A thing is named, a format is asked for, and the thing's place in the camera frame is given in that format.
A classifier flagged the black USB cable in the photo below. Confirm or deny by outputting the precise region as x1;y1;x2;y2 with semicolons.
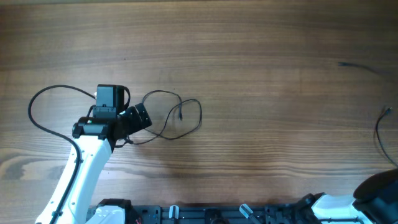
337;61;398;167

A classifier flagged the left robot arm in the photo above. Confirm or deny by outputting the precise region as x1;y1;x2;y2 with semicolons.
36;84;152;223

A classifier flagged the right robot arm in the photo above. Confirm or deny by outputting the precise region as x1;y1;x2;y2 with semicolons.
312;169;397;224

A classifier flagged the left camera black cable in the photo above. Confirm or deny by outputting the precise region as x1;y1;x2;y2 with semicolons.
27;84;131;224

